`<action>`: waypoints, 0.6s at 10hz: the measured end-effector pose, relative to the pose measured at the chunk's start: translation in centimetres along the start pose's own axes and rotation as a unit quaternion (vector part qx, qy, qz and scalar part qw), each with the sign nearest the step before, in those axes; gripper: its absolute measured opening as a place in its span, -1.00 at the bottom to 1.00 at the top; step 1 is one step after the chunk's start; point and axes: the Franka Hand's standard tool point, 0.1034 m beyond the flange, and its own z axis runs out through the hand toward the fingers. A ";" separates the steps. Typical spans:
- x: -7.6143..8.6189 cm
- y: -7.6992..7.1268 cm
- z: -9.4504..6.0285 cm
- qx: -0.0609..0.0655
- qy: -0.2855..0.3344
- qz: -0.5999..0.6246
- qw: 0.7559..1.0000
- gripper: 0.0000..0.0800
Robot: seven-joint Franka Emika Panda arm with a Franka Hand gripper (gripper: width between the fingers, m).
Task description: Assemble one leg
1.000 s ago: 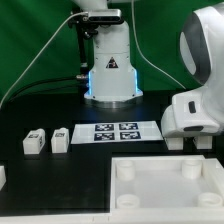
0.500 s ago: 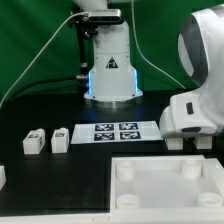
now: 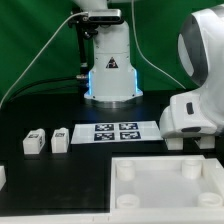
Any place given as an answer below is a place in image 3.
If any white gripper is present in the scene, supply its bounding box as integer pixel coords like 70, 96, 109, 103
159, 92, 224, 138

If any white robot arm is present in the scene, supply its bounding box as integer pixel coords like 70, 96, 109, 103
73, 0, 224, 138

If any black camera on mount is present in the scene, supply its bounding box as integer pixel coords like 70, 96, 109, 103
88, 9, 122, 24

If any white camera cable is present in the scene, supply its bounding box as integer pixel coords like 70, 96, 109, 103
0, 11, 90, 111

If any white front rail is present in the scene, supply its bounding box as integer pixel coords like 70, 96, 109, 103
0, 214, 111, 224

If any white square tabletop tray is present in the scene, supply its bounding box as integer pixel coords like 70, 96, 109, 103
110, 155, 224, 214

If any white sheet with markers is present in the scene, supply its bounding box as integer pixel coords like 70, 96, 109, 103
71, 121, 162, 144

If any black camera stand pole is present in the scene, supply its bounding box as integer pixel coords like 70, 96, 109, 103
68, 16, 89, 75

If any black cable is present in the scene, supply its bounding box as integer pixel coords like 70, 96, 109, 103
0, 76, 88, 105

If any white block left edge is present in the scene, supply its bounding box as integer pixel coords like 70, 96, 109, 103
0, 166, 6, 191

